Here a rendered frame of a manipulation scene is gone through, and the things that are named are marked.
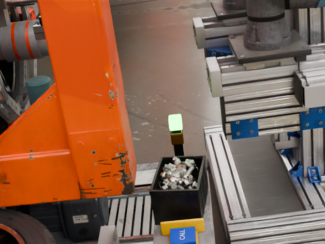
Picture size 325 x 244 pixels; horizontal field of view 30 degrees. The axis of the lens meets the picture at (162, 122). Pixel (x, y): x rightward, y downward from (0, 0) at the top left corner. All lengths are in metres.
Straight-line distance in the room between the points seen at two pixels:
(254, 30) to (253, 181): 0.70
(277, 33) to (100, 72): 0.58
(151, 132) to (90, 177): 1.60
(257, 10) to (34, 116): 0.73
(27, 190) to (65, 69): 0.40
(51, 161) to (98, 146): 0.15
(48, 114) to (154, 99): 2.07
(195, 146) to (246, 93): 1.21
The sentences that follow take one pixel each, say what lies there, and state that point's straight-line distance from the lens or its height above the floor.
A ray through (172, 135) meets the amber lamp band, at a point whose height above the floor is 0.60.
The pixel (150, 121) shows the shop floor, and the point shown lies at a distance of 3.46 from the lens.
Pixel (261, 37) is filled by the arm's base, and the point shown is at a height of 0.86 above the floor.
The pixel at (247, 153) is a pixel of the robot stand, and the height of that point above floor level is 0.21.
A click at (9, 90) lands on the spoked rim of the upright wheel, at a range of 2.45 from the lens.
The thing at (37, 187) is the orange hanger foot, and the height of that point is 0.58.
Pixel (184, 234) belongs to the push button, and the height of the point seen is 0.48.
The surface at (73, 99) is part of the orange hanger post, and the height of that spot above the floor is 0.84.
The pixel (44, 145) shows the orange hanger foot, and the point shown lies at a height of 0.70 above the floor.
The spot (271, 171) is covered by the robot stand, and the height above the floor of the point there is 0.21.
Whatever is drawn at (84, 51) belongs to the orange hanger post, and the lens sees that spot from 1.61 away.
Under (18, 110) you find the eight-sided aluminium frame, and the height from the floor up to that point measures 0.64.
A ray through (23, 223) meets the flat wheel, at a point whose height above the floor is 0.50.
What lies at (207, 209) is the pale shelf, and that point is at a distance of 1.80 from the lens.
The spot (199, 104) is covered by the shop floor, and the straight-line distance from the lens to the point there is 3.59.
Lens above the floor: 1.44
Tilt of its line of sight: 25 degrees down
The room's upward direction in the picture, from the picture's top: 8 degrees counter-clockwise
